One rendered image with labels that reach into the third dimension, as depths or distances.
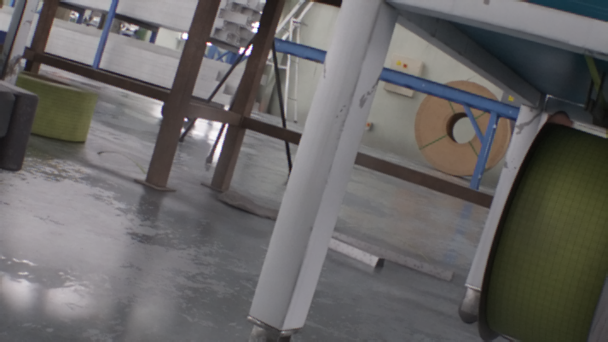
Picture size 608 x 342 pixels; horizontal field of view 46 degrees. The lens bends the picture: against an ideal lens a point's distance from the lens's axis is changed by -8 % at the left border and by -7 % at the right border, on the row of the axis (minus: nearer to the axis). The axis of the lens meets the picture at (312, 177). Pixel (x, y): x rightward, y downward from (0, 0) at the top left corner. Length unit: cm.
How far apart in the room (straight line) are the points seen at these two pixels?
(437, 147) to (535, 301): 1088
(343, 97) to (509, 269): 46
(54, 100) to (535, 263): 194
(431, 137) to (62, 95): 976
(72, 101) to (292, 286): 193
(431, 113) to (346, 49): 1121
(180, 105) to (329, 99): 139
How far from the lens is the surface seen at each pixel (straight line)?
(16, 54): 255
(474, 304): 173
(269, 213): 235
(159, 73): 551
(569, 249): 120
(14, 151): 48
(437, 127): 1209
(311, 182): 92
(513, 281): 124
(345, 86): 91
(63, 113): 276
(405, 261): 225
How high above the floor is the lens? 36
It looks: 5 degrees down
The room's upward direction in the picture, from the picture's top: 17 degrees clockwise
